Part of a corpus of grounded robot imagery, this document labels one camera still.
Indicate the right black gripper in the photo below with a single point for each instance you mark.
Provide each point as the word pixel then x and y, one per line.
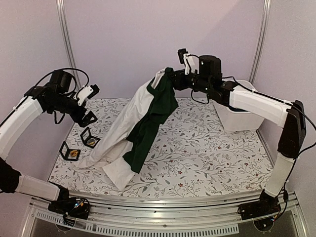
pixel 176 79

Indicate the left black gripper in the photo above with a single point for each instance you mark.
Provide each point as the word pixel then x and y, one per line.
pixel 77 118

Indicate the white green raglan t-shirt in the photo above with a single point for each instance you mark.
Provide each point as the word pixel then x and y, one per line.
pixel 122 152

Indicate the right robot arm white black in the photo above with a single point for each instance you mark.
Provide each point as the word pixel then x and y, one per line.
pixel 207 78

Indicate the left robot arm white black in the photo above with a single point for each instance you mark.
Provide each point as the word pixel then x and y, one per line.
pixel 50 98

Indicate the yellow round brooch brown flowers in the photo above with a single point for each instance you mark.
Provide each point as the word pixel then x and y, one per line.
pixel 74 153

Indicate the black display box far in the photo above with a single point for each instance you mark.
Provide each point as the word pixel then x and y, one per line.
pixel 86 135

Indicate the black display box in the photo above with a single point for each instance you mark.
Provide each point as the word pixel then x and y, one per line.
pixel 86 135
pixel 68 154

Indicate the black display box near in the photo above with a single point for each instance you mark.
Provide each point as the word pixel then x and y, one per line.
pixel 68 154

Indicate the white plastic bin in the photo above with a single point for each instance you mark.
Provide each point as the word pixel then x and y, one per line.
pixel 233 119

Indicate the floral patterned table mat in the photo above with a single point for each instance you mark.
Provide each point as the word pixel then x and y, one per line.
pixel 192 156

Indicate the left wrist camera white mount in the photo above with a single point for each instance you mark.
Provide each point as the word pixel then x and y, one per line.
pixel 86 93

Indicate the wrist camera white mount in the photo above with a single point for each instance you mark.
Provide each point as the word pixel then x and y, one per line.
pixel 187 60
pixel 86 93

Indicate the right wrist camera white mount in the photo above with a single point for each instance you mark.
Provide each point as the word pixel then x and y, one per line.
pixel 187 60

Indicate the right aluminium frame post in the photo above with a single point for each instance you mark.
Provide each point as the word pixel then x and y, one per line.
pixel 261 40

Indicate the aluminium frame post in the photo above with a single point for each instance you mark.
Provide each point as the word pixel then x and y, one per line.
pixel 261 40
pixel 65 32

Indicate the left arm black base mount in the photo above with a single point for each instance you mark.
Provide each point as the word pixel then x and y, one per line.
pixel 77 207

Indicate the aluminium front rail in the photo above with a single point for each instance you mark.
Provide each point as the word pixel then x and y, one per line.
pixel 215 216

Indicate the left aluminium frame post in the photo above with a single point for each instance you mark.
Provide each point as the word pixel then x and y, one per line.
pixel 65 32

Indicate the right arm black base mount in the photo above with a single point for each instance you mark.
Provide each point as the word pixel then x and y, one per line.
pixel 258 208

